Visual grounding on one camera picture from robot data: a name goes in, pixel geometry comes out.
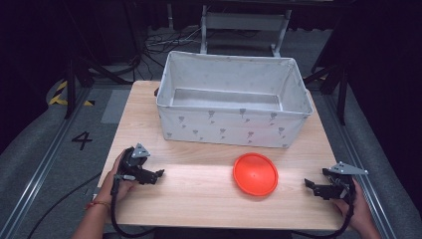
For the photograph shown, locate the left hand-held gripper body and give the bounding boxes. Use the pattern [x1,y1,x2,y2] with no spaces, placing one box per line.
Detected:
[117,142,157,185]

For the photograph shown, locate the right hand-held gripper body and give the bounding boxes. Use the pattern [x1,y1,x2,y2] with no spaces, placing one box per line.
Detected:
[321,161,369,201]

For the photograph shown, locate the person's left hand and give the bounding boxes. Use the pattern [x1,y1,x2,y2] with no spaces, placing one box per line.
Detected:
[99,149,137,204]

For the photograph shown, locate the person's right hand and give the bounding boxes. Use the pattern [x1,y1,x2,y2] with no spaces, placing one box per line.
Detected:
[332,178,377,234]

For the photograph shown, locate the orange round plate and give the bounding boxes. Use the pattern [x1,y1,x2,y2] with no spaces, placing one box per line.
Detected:
[232,151,280,197]

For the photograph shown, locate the white fabric storage box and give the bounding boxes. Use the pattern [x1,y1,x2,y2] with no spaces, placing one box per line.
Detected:
[153,50,315,149]

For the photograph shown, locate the black tripod stand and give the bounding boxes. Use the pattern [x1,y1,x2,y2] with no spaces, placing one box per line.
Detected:
[303,62,350,126]
[62,55,141,120]

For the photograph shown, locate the grey metal stand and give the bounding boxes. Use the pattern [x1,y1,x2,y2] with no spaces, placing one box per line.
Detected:
[199,4,294,59]

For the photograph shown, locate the metal floor rail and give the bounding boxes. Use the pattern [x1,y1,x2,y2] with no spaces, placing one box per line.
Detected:
[0,87,94,239]
[322,94,400,239]

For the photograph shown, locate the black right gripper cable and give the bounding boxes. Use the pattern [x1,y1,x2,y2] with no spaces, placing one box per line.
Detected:
[291,184,356,239]

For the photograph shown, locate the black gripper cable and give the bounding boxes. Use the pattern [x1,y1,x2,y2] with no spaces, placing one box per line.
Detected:
[109,174,157,239]
[291,184,356,239]

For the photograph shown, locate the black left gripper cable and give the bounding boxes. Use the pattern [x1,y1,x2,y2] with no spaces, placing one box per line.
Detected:
[109,174,157,239]

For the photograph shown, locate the red string bracelet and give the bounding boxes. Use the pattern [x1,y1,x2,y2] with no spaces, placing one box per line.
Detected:
[85,199,111,211]

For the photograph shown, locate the thin black floor cable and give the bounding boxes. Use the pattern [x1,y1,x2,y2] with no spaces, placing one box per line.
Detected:
[27,170,104,239]

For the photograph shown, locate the black floor cables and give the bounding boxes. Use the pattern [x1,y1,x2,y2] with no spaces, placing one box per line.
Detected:
[141,27,204,78]

